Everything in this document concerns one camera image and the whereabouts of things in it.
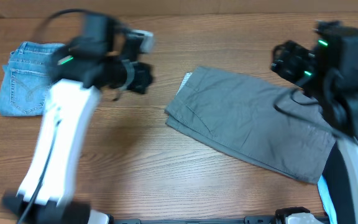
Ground grey shorts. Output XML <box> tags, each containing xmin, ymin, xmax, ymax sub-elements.
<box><xmin>165</xmin><ymin>67</ymin><xmax>335</xmax><ymax>184</ymax></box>

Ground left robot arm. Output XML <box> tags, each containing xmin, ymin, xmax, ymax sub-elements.
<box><xmin>1</xmin><ymin>10</ymin><xmax>155</xmax><ymax>223</ymax></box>

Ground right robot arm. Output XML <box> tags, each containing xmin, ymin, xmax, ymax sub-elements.
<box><xmin>271</xmin><ymin>21</ymin><xmax>358</xmax><ymax>223</ymax></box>

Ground folded blue jeans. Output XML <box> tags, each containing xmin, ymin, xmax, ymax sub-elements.
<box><xmin>0</xmin><ymin>42</ymin><xmax>63</xmax><ymax>116</ymax></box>

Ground black garment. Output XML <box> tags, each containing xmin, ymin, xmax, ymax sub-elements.
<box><xmin>322</xmin><ymin>143</ymin><xmax>356</xmax><ymax>224</ymax></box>

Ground light blue shirt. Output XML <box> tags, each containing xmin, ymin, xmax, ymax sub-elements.
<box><xmin>317</xmin><ymin>176</ymin><xmax>337</xmax><ymax>224</ymax></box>

